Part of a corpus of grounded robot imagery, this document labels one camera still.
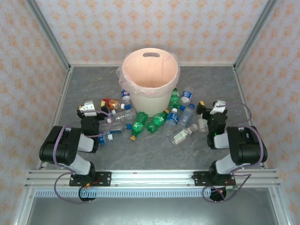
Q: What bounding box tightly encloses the red orange plastic bottle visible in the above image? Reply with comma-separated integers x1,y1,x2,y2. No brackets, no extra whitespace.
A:
102,97,125,110

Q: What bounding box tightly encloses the small white plastic bottle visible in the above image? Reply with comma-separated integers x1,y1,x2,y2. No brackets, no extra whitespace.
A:
197,114,207,132

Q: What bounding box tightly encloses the clear blue-cap plastic bottle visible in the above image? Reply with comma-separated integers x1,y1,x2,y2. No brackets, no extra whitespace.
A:
176,104,196,129

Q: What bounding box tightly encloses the blue-label water bottle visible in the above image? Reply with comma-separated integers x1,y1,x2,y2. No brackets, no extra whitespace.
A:
97,133,115,146
165,107,180,127

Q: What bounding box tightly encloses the small Pepsi plastic bottle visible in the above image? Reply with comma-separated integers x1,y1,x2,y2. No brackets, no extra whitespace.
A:
180,90,194,111
120,89,132,110

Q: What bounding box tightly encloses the large clear plastic bottle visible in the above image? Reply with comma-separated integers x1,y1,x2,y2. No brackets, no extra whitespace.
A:
110,108,137,123

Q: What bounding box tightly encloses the long clear blue-cap bottle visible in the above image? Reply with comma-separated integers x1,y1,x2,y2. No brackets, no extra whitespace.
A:
99,123,132,135

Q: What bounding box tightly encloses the green Sprite plastic bottle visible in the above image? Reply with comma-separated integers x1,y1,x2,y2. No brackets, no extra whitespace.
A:
130,111,149,142
169,87,181,110
146,109,170,134

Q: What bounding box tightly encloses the green-label clear grey-cap bottle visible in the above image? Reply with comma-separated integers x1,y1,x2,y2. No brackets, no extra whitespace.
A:
172,123,199,146

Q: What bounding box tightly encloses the cream plastic bin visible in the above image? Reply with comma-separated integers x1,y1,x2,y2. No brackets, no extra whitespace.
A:
121,48,180,117

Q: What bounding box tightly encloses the grey metal panel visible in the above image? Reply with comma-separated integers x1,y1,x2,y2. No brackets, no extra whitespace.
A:
25,196,281,225

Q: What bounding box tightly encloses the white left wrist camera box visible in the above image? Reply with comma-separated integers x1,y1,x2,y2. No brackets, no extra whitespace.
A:
83,100,97,117

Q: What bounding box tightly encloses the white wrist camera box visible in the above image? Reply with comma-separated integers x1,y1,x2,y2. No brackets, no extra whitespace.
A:
211,99,227,115
83,100,97,117

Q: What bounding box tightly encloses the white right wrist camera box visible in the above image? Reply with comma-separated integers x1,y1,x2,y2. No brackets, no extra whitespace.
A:
211,99,227,115

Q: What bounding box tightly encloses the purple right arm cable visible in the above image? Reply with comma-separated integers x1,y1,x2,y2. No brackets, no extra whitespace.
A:
202,102,268,203

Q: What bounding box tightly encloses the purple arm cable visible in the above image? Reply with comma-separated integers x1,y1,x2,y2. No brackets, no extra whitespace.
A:
202,102,268,203
52,110,115,204

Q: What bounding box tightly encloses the aluminium table end rail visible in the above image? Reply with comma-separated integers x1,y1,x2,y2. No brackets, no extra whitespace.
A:
69,62,235,68

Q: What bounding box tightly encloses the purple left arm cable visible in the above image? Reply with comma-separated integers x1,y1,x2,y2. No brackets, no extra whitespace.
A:
52,110,115,204

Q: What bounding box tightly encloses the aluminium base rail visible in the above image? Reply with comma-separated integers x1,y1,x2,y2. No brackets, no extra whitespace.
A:
25,169,282,188

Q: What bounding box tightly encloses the aluminium frame post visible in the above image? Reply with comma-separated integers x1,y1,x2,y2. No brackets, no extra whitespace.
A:
233,0,280,70
269,187,290,225
25,0,71,71
13,188,36,225

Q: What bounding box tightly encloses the slotted grey cable duct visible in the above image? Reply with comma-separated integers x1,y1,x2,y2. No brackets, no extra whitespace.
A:
35,188,228,198

